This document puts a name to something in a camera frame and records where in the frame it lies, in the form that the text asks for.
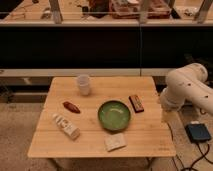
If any black box on floor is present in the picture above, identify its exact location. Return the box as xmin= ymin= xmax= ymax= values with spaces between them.
xmin=185 ymin=124 xmax=211 ymax=143

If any dark brown rectangular bar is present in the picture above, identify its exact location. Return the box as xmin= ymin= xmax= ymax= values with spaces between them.
xmin=129 ymin=95 xmax=144 ymax=113

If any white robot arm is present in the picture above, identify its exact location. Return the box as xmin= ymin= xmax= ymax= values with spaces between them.
xmin=159 ymin=63 xmax=213 ymax=116

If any light wooden table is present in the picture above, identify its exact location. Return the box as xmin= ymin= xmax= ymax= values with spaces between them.
xmin=28 ymin=77 xmax=176 ymax=158

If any reddish brown oblong object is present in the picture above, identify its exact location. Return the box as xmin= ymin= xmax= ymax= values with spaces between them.
xmin=63 ymin=101 xmax=80 ymax=114

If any green ceramic bowl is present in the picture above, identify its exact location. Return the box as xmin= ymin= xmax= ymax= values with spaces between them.
xmin=98 ymin=100 xmax=131 ymax=131

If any brown tray on shelf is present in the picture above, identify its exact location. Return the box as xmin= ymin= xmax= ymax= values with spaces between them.
xmin=109 ymin=0 xmax=171 ymax=19

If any black floor cable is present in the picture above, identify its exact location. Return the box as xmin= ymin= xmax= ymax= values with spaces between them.
xmin=169 ymin=123 xmax=213 ymax=171

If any translucent plastic cup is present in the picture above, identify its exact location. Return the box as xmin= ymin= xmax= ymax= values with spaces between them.
xmin=77 ymin=74 xmax=90 ymax=96

